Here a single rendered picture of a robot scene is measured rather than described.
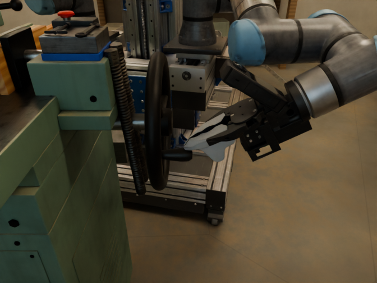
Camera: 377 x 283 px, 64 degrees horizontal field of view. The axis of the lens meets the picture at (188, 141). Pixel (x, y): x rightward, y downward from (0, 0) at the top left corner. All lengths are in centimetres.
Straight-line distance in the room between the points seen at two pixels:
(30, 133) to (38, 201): 11
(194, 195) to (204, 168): 18
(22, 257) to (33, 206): 13
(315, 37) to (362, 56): 9
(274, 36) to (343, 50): 11
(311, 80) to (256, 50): 10
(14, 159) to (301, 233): 133
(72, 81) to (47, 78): 4
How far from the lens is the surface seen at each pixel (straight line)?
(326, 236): 160
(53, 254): 62
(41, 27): 77
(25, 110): 55
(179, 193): 140
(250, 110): 50
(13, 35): 64
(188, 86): 111
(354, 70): 51
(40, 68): 58
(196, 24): 119
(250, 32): 52
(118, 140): 97
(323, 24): 58
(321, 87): 49
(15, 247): 64
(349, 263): 154
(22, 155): 49
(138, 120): 64
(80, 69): 56
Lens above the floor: 112
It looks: 32 degrees down
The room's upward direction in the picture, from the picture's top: straight up
